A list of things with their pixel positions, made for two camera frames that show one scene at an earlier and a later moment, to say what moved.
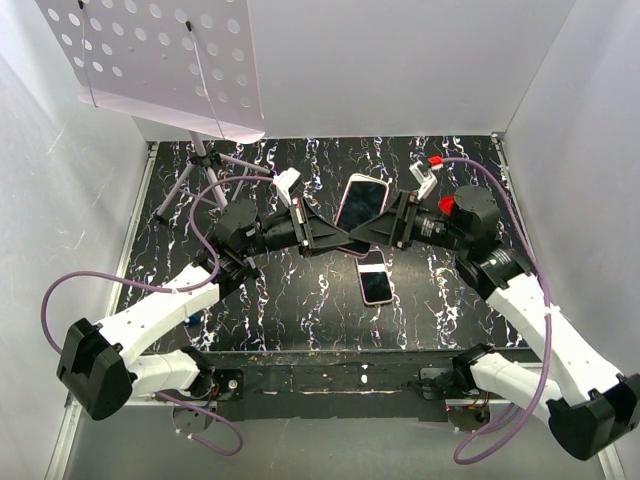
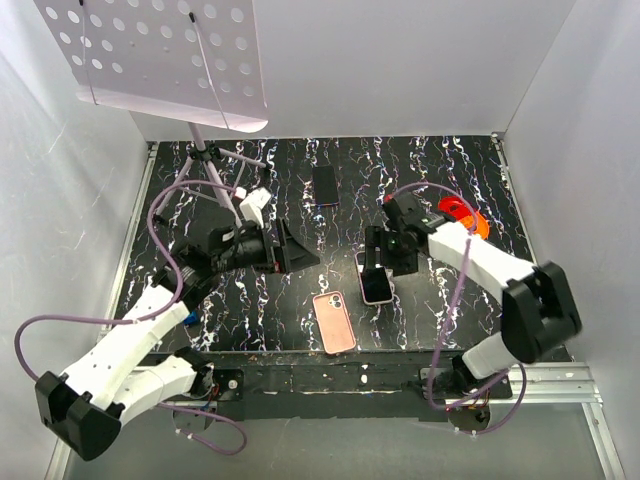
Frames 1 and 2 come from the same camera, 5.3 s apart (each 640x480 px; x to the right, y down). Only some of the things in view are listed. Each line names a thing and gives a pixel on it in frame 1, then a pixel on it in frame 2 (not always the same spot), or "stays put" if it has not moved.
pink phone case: (363, 199) to (334, 322)
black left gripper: (316, 231) to (288, 254)
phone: (374, 277) stays put
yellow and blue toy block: (194, 319) stays put
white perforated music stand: (185, 65) stays put
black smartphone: (363, 199) to (325, 185)
